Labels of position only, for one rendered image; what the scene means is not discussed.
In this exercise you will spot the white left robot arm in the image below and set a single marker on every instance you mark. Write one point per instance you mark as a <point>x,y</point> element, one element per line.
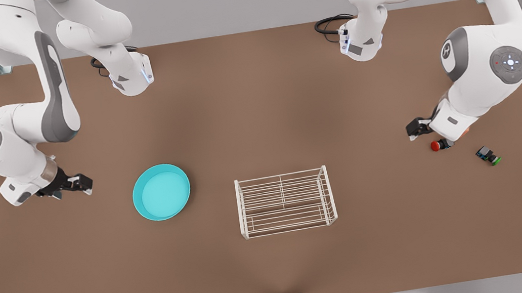
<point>478,59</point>

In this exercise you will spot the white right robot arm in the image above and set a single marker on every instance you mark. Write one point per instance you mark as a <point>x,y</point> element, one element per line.
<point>23,123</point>

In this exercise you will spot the turquoise plate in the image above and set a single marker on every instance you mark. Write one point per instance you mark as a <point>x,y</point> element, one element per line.
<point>161,191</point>

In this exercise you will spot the red button switch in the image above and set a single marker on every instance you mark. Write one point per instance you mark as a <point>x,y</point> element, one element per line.
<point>440,144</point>

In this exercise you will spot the green button switch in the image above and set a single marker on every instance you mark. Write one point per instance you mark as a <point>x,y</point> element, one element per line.
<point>488,155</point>

